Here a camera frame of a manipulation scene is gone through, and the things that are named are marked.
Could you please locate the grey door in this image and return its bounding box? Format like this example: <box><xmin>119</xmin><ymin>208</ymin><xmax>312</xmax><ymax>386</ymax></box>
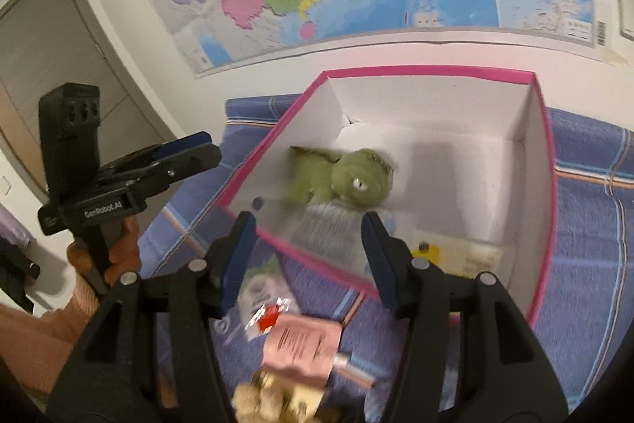
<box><xmin>0</xmin><ymin>0</ymin><xmax>184</xmax><ymax>206</ymax></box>

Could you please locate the clear printed plastic packet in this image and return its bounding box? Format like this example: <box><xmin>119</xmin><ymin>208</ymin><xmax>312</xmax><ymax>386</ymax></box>
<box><xmin>292</xmin><ymin>202</ymin><xmax>397</xmax><ymax>266</ymax></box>

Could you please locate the yellow label packet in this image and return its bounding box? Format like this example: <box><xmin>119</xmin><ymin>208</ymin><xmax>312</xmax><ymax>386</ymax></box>
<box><xmin>413</xmin><ymin>241</ymin><xmax>503</xmax><ymax>280</ymax></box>

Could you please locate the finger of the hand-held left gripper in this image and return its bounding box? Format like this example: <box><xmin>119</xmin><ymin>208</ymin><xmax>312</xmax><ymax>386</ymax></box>
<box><xmin>124</xmin><ymin>144</ymin><xmax>222</xmax><ymax>207</ymax></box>
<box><xmin>100</xmin><ymin>132</ymin><xmax>213</xmax><ymax>178</ymax></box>

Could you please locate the blue checked bed sheet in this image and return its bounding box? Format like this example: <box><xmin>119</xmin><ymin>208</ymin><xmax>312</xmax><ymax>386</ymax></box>
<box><xmin>134</xmin><ymin>93</ymin><xmax>634</xmax><ymax>414</ymax></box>

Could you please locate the person's left forearm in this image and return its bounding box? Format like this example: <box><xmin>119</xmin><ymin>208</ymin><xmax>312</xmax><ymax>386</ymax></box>
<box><xmin>0</xmin><ymin>272</ymin><xmax>107</xmax><ymax>406</ymax></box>

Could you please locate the pink cardboard box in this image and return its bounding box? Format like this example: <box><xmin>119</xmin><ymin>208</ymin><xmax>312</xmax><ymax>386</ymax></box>
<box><xmin>218</xmin><ymin>65</ymin><xmax>556</xmax><ymax>329</ymax></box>

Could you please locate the person's left hand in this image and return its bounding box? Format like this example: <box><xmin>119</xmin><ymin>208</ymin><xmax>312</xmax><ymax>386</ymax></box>
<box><xmin>67</xmin><ymin>215</ymin><xmax>144</xmax><ymax>300</ymax></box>

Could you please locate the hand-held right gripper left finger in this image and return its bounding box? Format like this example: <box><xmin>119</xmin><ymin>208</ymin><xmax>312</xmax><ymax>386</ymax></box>
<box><xmin>47</xmin><ymin>211</ymin><xmax>258</xmax><ymax>423</ymax></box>

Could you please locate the red white wrapper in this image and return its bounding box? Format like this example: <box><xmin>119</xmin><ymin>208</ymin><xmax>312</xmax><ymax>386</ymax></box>
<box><xmin>245</xmin><ymin>297</ymin><xmax>293</xmax><ymax>339</ymax></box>

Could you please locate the pink tissue packet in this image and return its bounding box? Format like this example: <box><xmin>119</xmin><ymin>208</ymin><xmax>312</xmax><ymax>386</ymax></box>
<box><xmin>262</xmin><ymin>313</ymin><xmax>344</xmax><ymax>387</ymax></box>

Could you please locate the brown plush bear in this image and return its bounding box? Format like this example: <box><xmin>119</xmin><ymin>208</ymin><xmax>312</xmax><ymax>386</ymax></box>
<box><xmin>232</xmin><ymin>373</ymin><xmax>325</xmax><ymax>423</ymax></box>

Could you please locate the green plush toy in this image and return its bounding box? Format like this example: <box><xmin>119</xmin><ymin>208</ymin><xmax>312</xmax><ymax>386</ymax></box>
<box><xmin>288</xmin><ymin>146</ymin><xmax>397</xmax><ymax>212</ymax></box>

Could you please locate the white wall poster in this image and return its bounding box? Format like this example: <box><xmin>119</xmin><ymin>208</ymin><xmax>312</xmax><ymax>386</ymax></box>
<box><xmin>614</xmin><ymin>0</ymin><xmax>634</xmax><ymax>63</ymax></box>

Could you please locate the black bag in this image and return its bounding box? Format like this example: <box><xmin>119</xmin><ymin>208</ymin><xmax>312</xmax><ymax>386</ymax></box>
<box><xmin>0</xmin><ymin>235</ymin><xmax>41</xmax><ymax>316</ymax></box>

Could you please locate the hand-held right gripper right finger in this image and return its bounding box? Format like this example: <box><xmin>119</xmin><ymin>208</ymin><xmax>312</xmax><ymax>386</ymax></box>
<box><xmin>361</xmin><ymin>212</ymin><xmax>566</xmax><ymax>423</ymax></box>

